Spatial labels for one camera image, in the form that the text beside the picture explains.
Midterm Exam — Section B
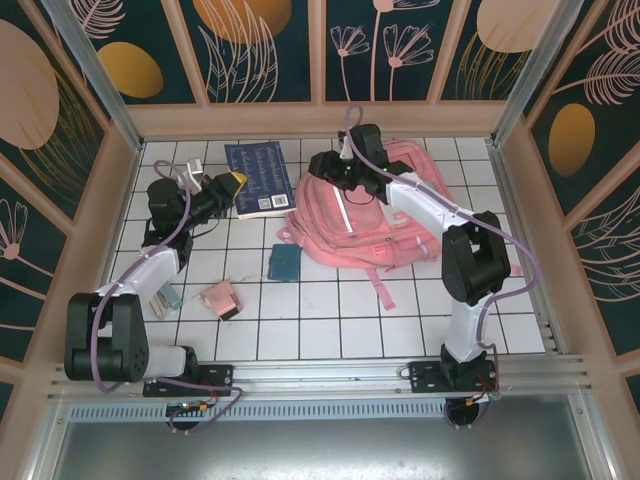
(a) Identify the dark blue softcover book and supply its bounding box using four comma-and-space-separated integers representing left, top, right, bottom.
223, 141, 295, 221

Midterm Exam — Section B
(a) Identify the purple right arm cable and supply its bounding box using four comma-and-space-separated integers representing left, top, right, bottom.
344, 104, 541, 431

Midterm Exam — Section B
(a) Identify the perforated metal strip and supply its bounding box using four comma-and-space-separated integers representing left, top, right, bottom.
63, 403, 587, 425

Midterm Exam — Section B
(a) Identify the pink student backpack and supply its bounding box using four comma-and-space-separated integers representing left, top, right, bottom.
277, 138, 451, 312

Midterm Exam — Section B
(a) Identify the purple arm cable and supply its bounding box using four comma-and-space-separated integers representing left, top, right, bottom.
91, 159, 247, 437
344, 104, 541, 431

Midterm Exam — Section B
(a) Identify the aluminium side rail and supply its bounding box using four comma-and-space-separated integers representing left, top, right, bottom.
485, 139, 569, 357

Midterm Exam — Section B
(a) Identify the teal notebook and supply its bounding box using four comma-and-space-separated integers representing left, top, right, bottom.
266, 243, 302, 283

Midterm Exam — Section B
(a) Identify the teal white small box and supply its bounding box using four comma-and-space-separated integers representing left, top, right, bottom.
148, 282, 184, 320

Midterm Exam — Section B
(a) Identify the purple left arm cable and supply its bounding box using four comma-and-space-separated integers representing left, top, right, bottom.
91, 159, 247, 437

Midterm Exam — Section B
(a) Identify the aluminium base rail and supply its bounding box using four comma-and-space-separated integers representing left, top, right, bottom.
47, 353, 592, 402

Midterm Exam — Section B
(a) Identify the pink pencil case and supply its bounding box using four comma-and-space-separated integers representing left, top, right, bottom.
199, 280, 243, 322

